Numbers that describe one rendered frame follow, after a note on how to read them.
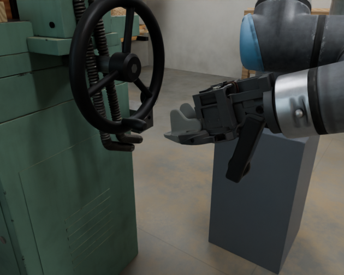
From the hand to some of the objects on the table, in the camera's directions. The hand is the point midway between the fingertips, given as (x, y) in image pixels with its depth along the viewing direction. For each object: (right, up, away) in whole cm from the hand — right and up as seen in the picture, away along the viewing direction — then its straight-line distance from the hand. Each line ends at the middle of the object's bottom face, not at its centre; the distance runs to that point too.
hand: (171, 137), depth 55 cm
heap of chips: (-19, +37, +35) cm, 55 cm away
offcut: (-35, +22, +3) cm, 42 cm away
